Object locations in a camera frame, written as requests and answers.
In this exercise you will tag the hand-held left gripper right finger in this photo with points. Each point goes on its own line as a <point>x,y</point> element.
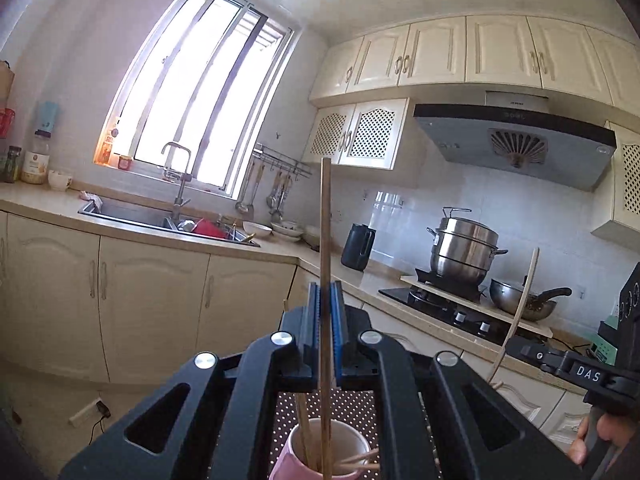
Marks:
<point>340,320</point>

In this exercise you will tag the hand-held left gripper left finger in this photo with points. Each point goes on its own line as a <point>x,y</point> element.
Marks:
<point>312,320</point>

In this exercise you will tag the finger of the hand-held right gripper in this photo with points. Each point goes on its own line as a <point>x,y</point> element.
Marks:
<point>542,357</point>

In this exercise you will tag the single wooden chopstick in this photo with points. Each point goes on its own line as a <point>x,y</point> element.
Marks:
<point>325,235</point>
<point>522,305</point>

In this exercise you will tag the bunch of wooden chopsticks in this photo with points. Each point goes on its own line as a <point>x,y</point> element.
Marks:
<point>302,425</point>

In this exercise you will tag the pink cup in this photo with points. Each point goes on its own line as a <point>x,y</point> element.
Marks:
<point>350,437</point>

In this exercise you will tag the hanging kitchen utensils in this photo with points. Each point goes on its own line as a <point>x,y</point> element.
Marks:
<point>277,197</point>

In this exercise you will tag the person's right hand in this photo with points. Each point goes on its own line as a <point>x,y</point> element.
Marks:
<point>622,430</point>

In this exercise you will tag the green electric cooker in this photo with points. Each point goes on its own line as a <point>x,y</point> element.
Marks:
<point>599,353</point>

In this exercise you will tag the steel wok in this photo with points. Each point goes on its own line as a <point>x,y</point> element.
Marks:
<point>505,300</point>

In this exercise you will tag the dark blue kettle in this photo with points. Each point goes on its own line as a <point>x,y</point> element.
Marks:
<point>356,250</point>

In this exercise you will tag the white bowls on counter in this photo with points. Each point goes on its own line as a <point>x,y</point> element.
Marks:
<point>287,231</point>

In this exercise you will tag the black gas stove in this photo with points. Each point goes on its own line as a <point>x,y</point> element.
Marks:
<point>440,305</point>

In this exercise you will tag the stainless steel steamer pot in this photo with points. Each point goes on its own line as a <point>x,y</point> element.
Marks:
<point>462,260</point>

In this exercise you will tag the hanging steel ladle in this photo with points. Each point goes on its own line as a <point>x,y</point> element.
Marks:
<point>242,205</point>

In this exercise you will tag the red dish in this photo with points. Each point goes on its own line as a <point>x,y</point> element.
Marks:
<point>207,228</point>

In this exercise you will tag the large lattice door cabinet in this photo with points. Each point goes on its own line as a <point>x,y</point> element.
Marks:
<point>630,180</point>

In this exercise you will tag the steel sink faucet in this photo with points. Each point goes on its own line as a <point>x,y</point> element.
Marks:
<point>180,195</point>

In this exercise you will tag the small lattice door cabinet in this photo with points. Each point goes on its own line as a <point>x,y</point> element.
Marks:
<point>375,132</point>

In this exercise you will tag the stainless steel sink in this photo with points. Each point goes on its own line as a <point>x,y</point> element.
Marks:
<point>130,212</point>

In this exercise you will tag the grey range hood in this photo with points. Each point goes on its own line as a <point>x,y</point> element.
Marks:
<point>465,140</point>

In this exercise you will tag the small red jar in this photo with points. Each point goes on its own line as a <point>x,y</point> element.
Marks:
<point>125,162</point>

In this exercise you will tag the white power strip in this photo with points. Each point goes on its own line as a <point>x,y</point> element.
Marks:
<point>85,413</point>

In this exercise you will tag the orange windowsill bottle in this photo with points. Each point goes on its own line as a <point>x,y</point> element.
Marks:
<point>107,146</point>

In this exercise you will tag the kitchen window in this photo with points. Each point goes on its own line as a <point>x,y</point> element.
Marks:
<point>165,85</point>

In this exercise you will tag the small white bowl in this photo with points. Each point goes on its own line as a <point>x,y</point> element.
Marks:
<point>60,181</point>

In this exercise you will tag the large clear jar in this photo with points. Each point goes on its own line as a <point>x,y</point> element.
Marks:
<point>36,162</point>

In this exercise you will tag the teal container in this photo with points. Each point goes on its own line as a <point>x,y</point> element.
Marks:
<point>48,117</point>

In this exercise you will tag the dark spice jar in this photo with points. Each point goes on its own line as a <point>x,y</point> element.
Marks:
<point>11,166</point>

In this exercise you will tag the wooden cutting board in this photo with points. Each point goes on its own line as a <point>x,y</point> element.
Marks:
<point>5,80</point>

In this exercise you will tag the metal utensil rail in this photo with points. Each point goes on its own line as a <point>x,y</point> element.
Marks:
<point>280,157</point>

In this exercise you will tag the cream upper wall cabinets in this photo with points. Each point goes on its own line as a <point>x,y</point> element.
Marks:
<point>500,50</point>

